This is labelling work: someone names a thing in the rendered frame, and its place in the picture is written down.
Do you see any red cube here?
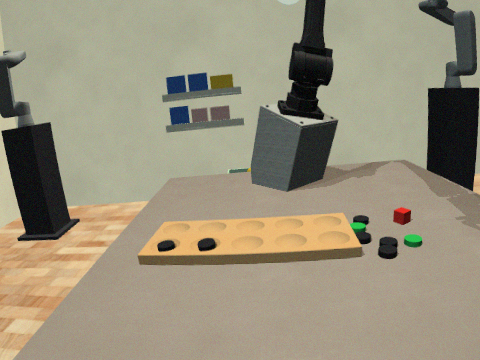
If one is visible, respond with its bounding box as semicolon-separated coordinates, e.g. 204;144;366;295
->
393;207;411;225

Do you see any green disc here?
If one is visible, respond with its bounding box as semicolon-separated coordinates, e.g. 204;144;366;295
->
350;222;366;233
404;234;422;247

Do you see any wooden tray with round pockets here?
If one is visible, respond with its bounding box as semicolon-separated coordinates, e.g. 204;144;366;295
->
138;213;362;265

